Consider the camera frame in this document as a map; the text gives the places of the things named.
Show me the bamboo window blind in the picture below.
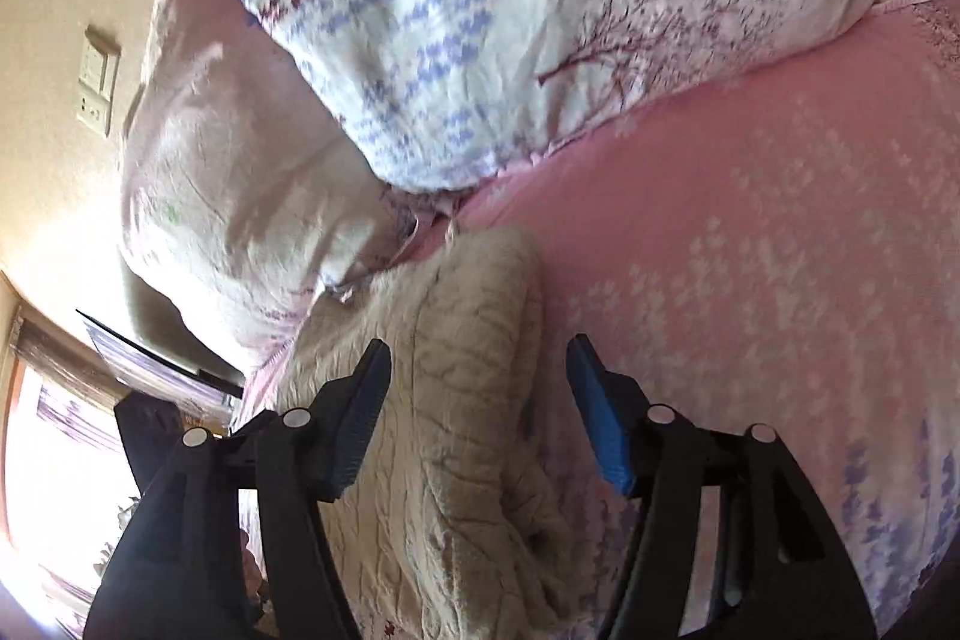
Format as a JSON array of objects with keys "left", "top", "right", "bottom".
[{"left": 11, "top": 320, "right": 127, "bottom": 409}]

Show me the white wall socket plate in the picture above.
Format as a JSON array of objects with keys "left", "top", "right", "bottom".
[{"left": 75, "top": 91, "right": 110, "bottom": 138}]

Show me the pink floral bed sheet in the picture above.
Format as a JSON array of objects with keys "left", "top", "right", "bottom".
[{"left": 415, "top": 0, "right": 958, "bottom": 638}]

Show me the dark bedside table top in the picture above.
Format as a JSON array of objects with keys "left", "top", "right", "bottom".
[{"left": 76, "top": 310, "right": 242, "bottom": 425}]

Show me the white wall switch plate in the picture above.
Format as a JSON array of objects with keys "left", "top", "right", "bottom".
[{"left": 78, "top": 26, "right": 121, "bottom": 101}]

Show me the pale pink floral pillow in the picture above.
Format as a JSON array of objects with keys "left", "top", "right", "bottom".
[{"left": 121, "top": 0, "right": 418, "bottom": 375}]

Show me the beige cable knit sweater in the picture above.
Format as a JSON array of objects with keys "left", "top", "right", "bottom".
[{"left": 277, "top": 227, "right": 579, "bottom": 638}]

